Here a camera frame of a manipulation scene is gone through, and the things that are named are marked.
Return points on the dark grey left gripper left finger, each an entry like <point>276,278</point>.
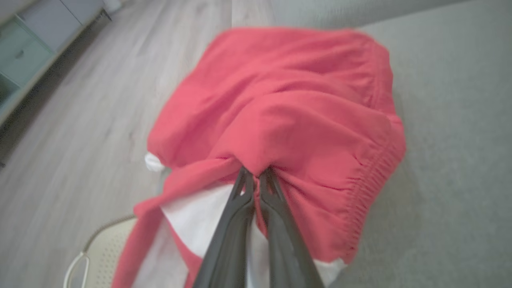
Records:
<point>228,240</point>

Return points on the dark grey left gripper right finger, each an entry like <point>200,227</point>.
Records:
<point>284,248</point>

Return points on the red shorts with elastic waistband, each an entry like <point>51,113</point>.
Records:
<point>320,120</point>

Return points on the cream plastic laundry basket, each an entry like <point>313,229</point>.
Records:
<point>108,256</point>

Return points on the low cabinet with teal drawers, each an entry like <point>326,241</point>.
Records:
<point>24,56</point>

